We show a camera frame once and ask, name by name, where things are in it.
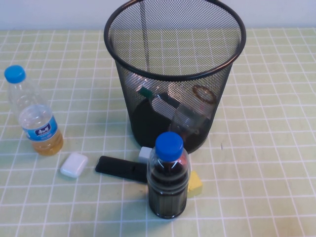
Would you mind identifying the dark cola bottle blue cap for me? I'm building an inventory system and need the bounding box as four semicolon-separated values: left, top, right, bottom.
146;131;191;219

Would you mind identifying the black mesh wastebasket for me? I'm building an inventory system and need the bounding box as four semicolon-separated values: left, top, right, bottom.
103;0;247;155

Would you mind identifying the small white cube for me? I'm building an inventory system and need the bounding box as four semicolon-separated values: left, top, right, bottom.
138;146;152;164

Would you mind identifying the green checkered tablecloth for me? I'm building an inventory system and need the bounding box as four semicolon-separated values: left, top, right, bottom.
0;27;316;237

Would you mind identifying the white earbud case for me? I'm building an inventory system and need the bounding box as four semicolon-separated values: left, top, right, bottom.
60;152;89;178

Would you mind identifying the yellow block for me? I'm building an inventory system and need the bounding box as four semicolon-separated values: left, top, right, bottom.
187;171;203;198

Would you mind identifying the clear bottle green label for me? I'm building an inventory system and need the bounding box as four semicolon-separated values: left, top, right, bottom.
124;75;213;136

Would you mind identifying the black flat remote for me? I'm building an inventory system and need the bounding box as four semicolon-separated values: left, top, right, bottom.
95;155;149;184

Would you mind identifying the brown label bottle white cap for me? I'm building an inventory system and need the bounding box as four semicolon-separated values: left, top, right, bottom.
169;85;217;139

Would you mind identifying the blue label bottle yellow liquid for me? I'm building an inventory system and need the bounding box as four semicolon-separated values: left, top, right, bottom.
4;65;64;157

